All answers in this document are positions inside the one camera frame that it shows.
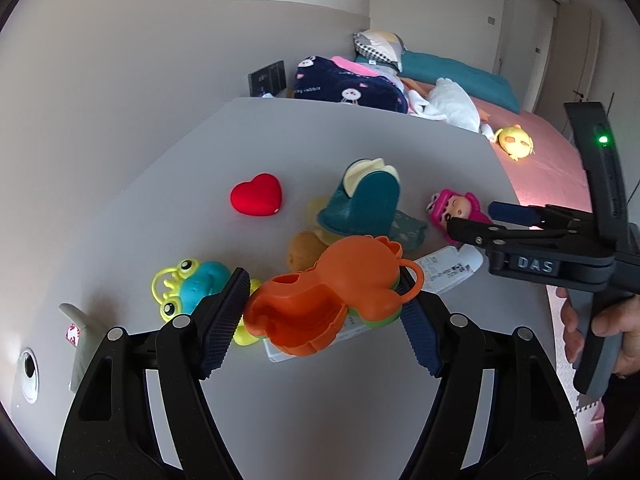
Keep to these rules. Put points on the checkered grey pillow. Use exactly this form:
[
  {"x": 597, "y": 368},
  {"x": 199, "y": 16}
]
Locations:
[{"x": 379, "y": 46}]

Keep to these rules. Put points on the grey corner guard 3M tape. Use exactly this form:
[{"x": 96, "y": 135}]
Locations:
[{"x": 85, "y": 334}]

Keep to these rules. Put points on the silver desk cable grommet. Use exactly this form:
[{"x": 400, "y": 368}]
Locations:
[{"x": 28, "y": 374}]

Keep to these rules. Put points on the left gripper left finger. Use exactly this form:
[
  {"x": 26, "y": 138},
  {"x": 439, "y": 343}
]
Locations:
[{"x": 140, "y": 411}]

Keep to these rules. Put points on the teal tape dispenser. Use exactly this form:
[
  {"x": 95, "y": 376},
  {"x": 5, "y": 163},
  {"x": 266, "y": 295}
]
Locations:
[{"x": 365, "y": 202}]

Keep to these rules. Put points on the pink bed sheet mattress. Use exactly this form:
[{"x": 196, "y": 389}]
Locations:
[{"x": 552, "y": 174}]

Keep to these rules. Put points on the navy patterned blanket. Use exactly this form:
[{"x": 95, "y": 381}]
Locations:
[{"x": 344, "y": 82}]

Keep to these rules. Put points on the brown bear cookie plush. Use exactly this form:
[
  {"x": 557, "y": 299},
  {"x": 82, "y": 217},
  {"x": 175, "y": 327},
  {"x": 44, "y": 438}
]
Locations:
[{"x": 304, "y": 250}]

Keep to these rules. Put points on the teal pillow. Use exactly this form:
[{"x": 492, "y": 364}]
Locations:
[{"x": 486, "y": 86}]

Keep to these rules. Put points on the red heart toy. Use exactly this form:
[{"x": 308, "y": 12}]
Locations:
[{"x": 259, "y": 197}]

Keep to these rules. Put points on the orange crab sand mold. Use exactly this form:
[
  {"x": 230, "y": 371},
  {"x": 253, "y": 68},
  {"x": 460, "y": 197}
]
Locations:
[{"x": 301, "y": 313}]

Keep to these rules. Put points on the white goose plush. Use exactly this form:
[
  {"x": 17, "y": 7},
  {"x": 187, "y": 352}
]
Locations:
[{"x": 447, "y": 102}]

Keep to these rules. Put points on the black wall socket panel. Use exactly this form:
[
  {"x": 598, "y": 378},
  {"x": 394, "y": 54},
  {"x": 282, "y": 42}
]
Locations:
[{"x": 268, "y": 80}]

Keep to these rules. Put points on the yellow chick plush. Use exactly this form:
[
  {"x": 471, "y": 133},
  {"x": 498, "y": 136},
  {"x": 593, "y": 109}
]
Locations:
[{"x": 515, "y": 141}]

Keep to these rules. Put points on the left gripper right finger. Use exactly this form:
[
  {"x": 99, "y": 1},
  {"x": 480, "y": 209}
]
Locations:
[{"x": 499, "y": 411}]

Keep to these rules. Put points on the pink grey foam floor mat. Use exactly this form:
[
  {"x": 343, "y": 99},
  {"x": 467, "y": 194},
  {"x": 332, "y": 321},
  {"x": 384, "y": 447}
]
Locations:
[{"x": 588, "y": 413}]

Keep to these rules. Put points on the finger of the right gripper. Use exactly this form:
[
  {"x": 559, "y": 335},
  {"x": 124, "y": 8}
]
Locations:
[
  {"x": 475, "y": 233},
  {"x": 518, "y": 215}
]

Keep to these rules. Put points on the pink haired doll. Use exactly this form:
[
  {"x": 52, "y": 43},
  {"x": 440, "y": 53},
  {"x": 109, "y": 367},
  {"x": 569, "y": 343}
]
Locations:
[{"x": 448, "y": 204}]

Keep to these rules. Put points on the green blue frog toy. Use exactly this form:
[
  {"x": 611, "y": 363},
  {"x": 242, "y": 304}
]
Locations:
[{"x": 179, "y": 289}]

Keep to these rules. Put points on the grey room door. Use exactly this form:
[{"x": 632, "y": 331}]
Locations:
[{"x": 524, "y": 47}]

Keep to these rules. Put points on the person's right hand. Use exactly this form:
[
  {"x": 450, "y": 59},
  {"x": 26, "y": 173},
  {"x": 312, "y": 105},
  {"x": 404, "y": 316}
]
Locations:
[{"x": 622, "y": 319}]

